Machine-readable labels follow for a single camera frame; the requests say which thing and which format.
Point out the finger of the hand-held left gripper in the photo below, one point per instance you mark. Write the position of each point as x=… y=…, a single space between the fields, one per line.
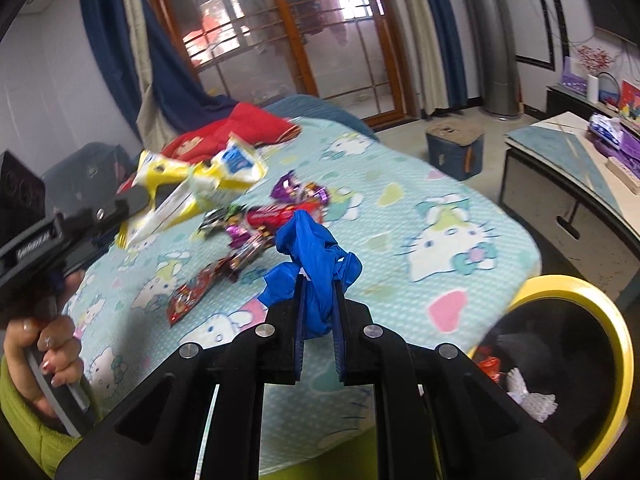
x=132 y=199

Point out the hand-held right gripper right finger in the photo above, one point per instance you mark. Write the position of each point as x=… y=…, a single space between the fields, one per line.
x=340 y=340

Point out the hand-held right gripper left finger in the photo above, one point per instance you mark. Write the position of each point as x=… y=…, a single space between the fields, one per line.
x=300 y=340

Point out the dark green wrapper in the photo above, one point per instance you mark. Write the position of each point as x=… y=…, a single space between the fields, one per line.
x=220 y=219

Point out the blue plastic bag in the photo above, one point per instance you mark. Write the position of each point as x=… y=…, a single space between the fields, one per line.
x=310 y=250

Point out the white and yellow snack bag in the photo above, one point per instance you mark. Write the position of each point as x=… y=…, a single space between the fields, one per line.
x=220 y=170

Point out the long dark red wrapper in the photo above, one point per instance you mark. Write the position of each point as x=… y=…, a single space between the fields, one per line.
x=247 y=255

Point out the magenta foil wrapper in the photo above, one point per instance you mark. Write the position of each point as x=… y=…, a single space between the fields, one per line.
x=239 y=235

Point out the dark red foil wrapper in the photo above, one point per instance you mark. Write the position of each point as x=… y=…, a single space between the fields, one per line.
x=192 y=296

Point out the red snack packet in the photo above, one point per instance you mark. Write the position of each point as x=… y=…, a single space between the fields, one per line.
x=270 y=216

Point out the purple snack packet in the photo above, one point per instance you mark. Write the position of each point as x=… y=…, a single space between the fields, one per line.
x=316 y=193

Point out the purple candy wrapper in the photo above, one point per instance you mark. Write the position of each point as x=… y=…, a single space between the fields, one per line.
x=286 y=191

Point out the white paper cake liner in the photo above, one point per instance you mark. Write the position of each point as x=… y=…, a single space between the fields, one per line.
x=530 y=400

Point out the yellow-rimmed black trash bin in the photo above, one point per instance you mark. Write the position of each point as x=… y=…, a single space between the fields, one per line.
x=560 y=330

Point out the person's left forearm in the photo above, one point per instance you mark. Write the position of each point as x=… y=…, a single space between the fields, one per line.
x=25 y=435

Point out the person's left hand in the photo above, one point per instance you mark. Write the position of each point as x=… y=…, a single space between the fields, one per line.
x=50 y=355

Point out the grey heart print cushion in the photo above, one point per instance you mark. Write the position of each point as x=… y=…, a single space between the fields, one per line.
x=90 y=165

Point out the beige curtain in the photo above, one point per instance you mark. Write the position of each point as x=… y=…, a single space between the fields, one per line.
x=147 y=122
x=425 y=35

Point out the blue curtain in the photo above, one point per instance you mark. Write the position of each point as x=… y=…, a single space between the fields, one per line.
x=170 y=75
x=442 y=20

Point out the green cloth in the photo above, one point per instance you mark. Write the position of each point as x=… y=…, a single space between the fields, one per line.
x=325 y=472

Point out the red blanket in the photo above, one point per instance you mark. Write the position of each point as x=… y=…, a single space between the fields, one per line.
x=250 y=127

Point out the cartoon cat print bedsheet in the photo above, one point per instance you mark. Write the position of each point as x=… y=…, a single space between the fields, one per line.
x=400 y=200

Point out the dark blue bed cover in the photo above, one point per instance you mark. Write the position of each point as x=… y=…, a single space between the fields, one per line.
x=320 y=107

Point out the blue storage stool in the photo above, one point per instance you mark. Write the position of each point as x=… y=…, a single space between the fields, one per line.
x=450 y=155

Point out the wooden sliding glass door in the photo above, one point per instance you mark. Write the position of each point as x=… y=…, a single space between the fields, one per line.
x=295 y=40

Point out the marble top coffee table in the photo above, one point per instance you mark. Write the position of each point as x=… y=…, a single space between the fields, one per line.
x=550 y=160

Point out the grey standing air conditioner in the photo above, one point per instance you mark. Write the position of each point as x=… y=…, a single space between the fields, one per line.
x=495 y=60

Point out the dark television cabinet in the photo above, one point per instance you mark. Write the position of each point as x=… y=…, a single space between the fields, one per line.
x=560 y=100

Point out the white power strip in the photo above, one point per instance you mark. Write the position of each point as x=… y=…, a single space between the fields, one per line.
x=622 y=167

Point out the white tissue pack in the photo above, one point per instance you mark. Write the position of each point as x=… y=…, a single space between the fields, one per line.
x=605 y=127

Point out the purple cloth bag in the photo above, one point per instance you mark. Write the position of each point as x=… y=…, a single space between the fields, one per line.
x=625 y=147

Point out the purple box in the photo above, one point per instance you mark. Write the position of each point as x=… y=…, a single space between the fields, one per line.
x=572 y=80

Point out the round framed ornament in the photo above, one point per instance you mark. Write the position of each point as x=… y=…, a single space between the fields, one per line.
x=610 y=90

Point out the colourful picture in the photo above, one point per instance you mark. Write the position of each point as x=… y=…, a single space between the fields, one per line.
x=631 y=102

